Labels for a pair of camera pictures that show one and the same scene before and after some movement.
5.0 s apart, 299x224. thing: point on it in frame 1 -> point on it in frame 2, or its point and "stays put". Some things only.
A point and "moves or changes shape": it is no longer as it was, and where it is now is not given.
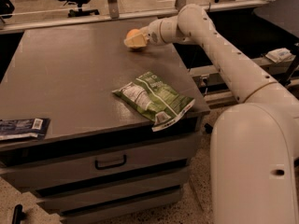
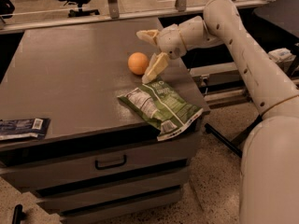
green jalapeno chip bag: [155, 101] moves or changes shape
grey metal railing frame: [112, 13] stays put
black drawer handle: [111, 165] stays put
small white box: [280, 55] stays put
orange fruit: [133, 33] -> [137, 63]
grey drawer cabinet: [102, 161] stays put
